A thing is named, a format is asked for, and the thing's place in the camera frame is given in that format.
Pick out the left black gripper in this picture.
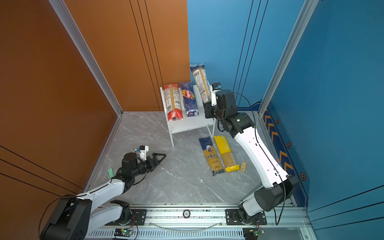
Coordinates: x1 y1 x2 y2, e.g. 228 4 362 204
131 154 166 179

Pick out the blue Barilla spaghetti bag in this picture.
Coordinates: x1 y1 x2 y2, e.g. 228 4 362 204
180 82 199 117

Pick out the clear white-label spaghetti bag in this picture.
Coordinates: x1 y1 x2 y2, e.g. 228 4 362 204
190 65 212 104

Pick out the red spaghetti bag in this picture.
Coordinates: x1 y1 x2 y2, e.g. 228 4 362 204
164 84 184 122

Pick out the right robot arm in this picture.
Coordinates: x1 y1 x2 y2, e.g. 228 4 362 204
204 87 299 225

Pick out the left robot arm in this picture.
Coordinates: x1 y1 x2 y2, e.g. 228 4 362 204
38 153 166 240

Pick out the white two-tier shelf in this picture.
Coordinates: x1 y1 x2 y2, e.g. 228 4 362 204
160 85 217 147

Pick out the green connector block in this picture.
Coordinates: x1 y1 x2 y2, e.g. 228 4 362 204
108 168 115 179

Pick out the blue yellow spaghetti bag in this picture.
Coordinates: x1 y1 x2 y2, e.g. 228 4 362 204
199 137 224 176

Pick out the small tan tag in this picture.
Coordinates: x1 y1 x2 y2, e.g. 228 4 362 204
240 162 247 173

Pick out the left circuit board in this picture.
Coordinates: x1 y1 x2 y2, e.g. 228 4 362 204
114 229 134 238

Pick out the circuit board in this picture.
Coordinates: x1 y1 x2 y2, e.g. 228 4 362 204
114 229 134 238
243 228 265 240

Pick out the right circuit board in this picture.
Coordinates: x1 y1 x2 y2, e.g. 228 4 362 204
243 228 265 240

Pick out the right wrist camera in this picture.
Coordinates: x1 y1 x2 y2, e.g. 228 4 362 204
210 83 222 107

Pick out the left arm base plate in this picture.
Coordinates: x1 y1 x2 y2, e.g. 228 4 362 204
112 209 147 226

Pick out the round rail knob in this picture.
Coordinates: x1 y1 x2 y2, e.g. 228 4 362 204
183 210 191 219

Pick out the aluminium front rail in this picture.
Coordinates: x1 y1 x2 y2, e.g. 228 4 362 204
85 204 317 240

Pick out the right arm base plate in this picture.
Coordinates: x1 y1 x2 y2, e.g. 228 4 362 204
225 209 267 226

